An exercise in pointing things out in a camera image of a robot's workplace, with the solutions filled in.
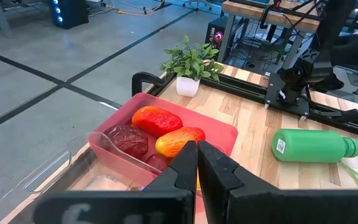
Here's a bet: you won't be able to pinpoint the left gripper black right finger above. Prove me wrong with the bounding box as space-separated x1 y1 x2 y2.
197 139 358 224

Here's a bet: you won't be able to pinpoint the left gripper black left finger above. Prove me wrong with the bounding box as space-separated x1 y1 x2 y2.
32 139 198 224

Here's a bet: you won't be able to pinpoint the green plastic squeeze bottle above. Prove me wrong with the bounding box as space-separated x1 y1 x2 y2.
271 128 358 190

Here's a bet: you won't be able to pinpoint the maroon oval toy fruit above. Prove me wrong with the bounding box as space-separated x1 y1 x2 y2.
103 124 149 159

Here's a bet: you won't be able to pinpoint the yellow and red toy mango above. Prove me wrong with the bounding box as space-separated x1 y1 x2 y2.
154 126 206 159

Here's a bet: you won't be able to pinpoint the red-orange toy mango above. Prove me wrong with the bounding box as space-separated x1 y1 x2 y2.
131 105 184 138

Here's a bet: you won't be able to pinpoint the clear plastic bin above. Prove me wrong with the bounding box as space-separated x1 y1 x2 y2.
0 131 164 224

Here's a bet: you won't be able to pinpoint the red translucent plastic bin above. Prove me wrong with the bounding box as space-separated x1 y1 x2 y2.
87 92 239 195

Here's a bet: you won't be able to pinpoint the black table clamp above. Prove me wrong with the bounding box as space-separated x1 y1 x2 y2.
131 71 167 97

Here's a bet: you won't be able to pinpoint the green plant in white pot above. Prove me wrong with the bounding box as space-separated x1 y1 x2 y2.
159 35 225 98

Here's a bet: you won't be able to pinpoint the black office chair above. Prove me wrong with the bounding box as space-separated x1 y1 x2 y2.
331 18 358 97

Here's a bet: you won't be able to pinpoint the black computer pink light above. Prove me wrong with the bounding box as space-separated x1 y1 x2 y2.
204 16 229 58

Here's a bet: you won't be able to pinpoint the wooden table with metal legs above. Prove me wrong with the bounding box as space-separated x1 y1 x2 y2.
218 0 321 71

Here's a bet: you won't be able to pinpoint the black computer tower blue lights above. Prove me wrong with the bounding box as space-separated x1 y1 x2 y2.
48 0 90 30

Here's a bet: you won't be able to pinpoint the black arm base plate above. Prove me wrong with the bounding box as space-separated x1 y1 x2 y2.
264 72 311 118

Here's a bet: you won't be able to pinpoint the yellow floor cable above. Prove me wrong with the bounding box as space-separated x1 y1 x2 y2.
104 0 164 17

